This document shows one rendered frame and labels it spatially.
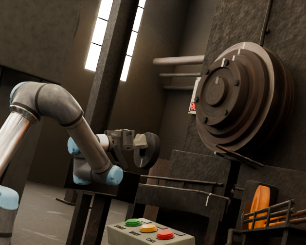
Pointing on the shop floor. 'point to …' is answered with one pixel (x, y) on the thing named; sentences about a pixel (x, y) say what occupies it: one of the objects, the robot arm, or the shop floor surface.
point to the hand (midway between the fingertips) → (147, 146)
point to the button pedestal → (121, 238)
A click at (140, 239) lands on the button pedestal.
